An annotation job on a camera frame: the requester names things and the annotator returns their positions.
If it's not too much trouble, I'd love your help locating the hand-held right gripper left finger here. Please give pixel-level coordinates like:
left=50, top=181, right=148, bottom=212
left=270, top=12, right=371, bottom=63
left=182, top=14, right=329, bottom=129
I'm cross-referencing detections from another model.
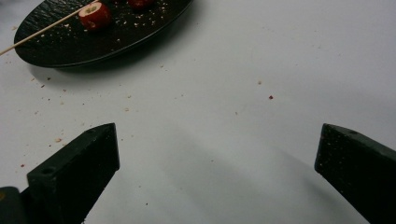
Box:
left=26, top=122, right=120, bottom=224

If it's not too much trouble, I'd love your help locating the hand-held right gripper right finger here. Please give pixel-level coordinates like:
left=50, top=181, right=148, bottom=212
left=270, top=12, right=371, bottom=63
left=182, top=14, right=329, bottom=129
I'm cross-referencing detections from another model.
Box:
left=314, top=122, right=396, bottom=224

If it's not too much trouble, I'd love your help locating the black round plate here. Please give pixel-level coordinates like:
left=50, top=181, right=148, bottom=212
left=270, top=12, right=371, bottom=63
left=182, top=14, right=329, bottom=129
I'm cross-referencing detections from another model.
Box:
left=13, top=0, right=194, bottom=69

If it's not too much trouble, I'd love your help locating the wooden skewer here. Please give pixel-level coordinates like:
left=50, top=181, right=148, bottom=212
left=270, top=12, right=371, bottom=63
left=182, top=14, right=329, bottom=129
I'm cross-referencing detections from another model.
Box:
left=0, top=0, right=101, bottom=57

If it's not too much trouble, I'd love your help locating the red hawthorn fruit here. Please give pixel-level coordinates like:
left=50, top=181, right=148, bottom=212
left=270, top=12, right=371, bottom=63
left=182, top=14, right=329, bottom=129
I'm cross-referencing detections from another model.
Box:
left=78, top=1, right=112, bottom=32
left=127, top=0, right=156, bottom=9

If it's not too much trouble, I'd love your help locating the white table cover sheet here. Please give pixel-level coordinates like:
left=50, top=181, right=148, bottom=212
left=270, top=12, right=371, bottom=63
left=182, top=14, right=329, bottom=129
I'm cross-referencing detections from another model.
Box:
left=0, top=0, right=396, bottom=224

